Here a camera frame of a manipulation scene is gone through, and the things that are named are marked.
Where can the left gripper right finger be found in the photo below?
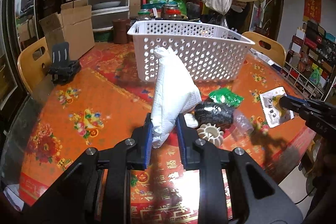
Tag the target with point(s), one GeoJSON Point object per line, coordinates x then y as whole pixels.
{"type": "Point", "coordinates": [191, 147]}

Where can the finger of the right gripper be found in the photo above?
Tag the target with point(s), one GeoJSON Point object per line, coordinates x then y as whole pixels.
{"type": "Point", "coordinates": [297, 105]}

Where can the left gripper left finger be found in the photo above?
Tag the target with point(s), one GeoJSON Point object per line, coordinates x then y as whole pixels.
{"type": "Point", "coordinates": [139, 146]}

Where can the white printed sachet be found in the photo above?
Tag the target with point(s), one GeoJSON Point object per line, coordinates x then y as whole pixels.
{"type": "Point", "coordinates": [274, 114]}

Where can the black mesh bundle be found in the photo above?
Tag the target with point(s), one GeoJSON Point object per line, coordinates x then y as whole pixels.
{"type": "Point", "coordinates": [214, 113]}

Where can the white paper towel pack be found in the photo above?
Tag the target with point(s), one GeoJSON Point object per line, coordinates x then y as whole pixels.
{"type": "Point", "coordinates": [175, 93]}

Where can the green foil snack bag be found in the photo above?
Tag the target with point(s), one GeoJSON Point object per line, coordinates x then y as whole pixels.
{"type": "Point", "coordinates": [225, 96]}

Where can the white plastic gear toy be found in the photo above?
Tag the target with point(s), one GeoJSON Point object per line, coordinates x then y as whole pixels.
{"type": "Point", "coordinates": [211, 133]}

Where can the shelf of boxes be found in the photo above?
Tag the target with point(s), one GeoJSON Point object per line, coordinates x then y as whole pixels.
{"type": "Point", "coordinates": [310, 62]}

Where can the clear plastic cup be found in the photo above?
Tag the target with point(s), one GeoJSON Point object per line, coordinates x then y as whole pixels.
{"type": "Point", "coordinates": [243, 126]}

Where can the red floral tablecloth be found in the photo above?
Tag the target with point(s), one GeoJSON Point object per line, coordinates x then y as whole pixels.
{"type": "Point", "coordinates": [105, 102]}

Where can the right wooden chair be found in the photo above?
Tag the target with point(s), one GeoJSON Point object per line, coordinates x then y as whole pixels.
{"type": "Point", "coordinates": [272, 49]}

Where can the wooden chair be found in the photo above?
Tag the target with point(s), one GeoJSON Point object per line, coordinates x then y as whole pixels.
{"type": "Point", "coordinates": [34, 63]}
{"type": "Point", "coordinates": [272, 49]}

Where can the white perforated plastic basket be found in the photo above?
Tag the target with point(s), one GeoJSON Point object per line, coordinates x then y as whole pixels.
{"type": "Point", "coordinates": [209, 52]}

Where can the brown ceramic mug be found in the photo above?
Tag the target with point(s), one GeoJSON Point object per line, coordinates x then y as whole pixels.
{"type": "Point", "coordinates": [120, 29]}

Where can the left wooden chair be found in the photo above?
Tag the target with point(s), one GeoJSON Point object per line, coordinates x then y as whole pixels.
{"type": "Point", "coordinates": [34, 63]}

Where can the brown cardboard box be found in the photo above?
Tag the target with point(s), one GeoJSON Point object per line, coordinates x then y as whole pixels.
{"type": "Point", "coordinates": [73, 24]}

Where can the red lid glass jar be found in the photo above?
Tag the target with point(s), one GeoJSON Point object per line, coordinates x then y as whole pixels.
{"type": "Point", "coordinates": [170, 11]}

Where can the red wall scroll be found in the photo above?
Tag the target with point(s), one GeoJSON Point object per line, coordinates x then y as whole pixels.
{"type": "Point", "coordinates": [312, 10]}

